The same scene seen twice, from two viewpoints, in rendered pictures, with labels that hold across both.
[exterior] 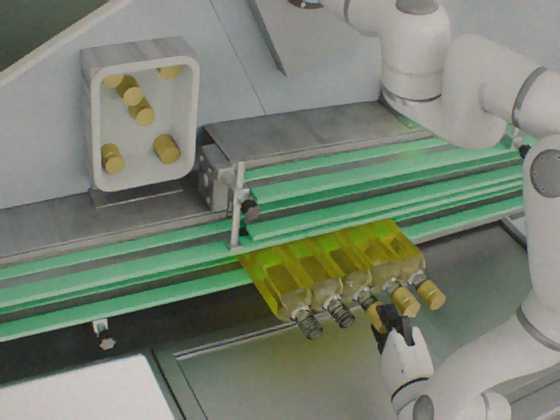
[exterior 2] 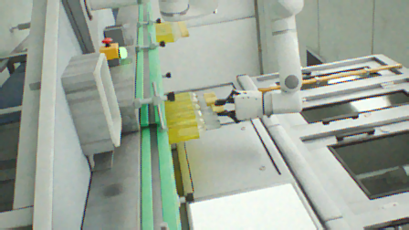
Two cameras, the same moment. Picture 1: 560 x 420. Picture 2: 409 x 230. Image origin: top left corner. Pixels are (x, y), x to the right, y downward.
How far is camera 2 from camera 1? 1.06 m
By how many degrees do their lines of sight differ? 54
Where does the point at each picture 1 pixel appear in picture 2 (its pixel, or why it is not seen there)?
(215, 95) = not seen: hidden behind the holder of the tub
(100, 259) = (152, 172)
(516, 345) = (289, 39)
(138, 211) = (123, 152)
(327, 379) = (225, 149)
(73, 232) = (129, 175)
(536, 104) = not seen: outside the picture
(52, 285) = (168, 187)
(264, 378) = (217, 165)
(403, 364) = (254, 97)
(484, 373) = (294, 51)
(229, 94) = not seen: hidden behind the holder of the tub
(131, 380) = (206, 208)
